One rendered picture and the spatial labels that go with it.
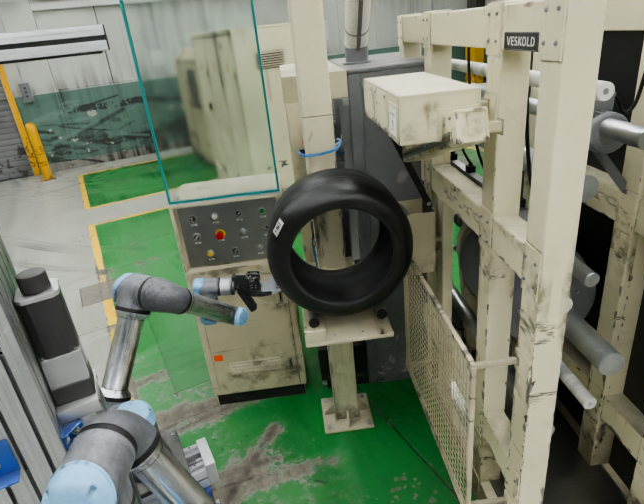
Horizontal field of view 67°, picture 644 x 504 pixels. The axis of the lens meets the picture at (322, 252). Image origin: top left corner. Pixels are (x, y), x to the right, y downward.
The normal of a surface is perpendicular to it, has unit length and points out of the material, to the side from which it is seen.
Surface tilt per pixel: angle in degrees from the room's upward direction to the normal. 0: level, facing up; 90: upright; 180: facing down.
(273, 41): 90
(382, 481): 0
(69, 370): 90
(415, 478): 0
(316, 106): 90
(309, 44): 90
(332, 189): 42
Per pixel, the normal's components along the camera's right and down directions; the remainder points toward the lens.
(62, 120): 0.46, 0.33
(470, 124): 0.05, 0.11
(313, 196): -0.24, -0.33
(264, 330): 0.05, 0.42
